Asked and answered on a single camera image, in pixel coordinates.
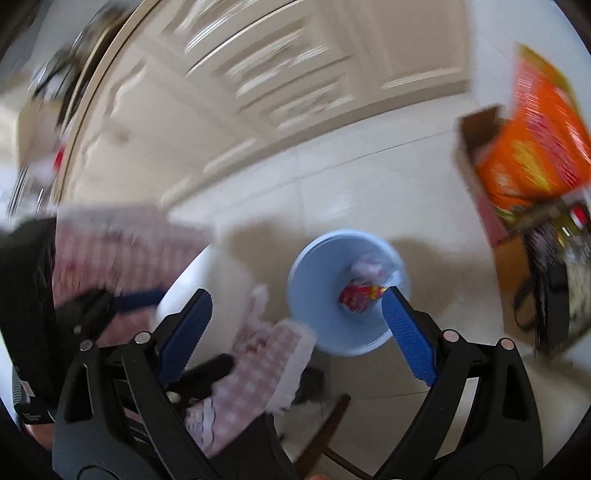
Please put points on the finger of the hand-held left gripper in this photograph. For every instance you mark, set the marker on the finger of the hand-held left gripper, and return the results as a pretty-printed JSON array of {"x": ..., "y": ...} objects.
[
  {"x": 207, "y": 371},
  {"x": 136, "y": 301}
]

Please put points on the cream kitchen cabinet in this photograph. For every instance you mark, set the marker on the cream kitchen cabinet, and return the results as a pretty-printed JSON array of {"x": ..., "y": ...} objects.
[{"x": 152, "y": 138}]

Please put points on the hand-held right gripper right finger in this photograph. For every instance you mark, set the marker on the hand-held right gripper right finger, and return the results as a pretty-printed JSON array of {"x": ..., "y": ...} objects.
[{"x": 411, "y": 337}]

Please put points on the cream cabinet drawer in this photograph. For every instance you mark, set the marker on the cream cabinet drawer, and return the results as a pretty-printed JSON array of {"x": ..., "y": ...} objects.
[
  {"x": 240, "y": 32},
  {"x": 314, "y": 108},
  {"x": 281, "y": 69}
]

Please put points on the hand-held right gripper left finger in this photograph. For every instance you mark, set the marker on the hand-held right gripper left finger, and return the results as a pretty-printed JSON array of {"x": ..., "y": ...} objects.
[{"x": 184, "y": 332}]

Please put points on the pink checkered tablecloth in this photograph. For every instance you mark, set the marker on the pink checkered tablecloth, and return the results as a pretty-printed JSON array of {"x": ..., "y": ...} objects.
[{"x": 115, "y": 249}]

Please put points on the light blue plastic bin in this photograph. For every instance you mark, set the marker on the light blue plastic bin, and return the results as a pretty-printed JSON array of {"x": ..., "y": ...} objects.
[{"x": 314, "y": 286}]

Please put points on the metal pan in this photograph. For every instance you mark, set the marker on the metal pan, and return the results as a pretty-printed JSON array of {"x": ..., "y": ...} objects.
[{"x": 97, "y": 23}]

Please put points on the white crumpled paper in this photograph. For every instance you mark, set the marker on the white crumpled paper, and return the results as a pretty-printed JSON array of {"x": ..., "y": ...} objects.
[{"x": 369, "y": 268}]

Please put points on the orange printed bag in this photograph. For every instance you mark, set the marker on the orange printed bag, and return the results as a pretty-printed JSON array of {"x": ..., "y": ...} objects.
[{"x": 540, "y": 138}]

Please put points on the red capped bottle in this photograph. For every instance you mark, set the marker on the red capped bottle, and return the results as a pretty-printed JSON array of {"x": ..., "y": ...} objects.
[{"x": 578, "y": 215}]

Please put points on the brown cardboard box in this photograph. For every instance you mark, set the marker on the brown cardboard box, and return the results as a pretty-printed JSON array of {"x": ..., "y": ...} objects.
[{"x": 480, "y": 138}]

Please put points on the cream cabinet door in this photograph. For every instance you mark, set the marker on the cream cabinet door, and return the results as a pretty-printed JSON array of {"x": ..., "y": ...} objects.
[
  {"x": 175, "y": 134},
  {"x": 406, "y": 41}
]

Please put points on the red snack wrapper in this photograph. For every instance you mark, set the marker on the red snack wrapper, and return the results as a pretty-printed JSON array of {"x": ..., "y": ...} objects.
[{"x": 358, "y": 297}]

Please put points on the dark wooden furniture leg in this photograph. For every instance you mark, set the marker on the dark wooden furniture leg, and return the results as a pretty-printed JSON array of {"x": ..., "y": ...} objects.
[{"x": 323, "y": 434}]

